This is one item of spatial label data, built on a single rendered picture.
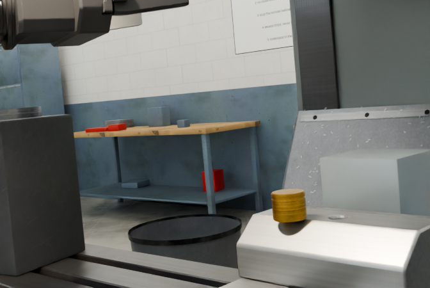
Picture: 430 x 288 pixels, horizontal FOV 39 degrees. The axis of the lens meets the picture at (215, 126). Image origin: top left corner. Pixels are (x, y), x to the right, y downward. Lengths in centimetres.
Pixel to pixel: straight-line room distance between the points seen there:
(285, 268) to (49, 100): 756
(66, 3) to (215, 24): 574
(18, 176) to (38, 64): 711
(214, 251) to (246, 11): 383
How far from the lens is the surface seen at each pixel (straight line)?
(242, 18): 596
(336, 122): 88
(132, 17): 57
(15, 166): 77
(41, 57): 791
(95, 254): 84
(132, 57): 711
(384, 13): 85
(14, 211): 77
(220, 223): 274
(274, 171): 581
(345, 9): 88
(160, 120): 631
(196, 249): 236
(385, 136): 83
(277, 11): 571
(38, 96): 784
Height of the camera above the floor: 116
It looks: 3 degrees down
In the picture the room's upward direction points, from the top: 5 degrees counter-clockwise
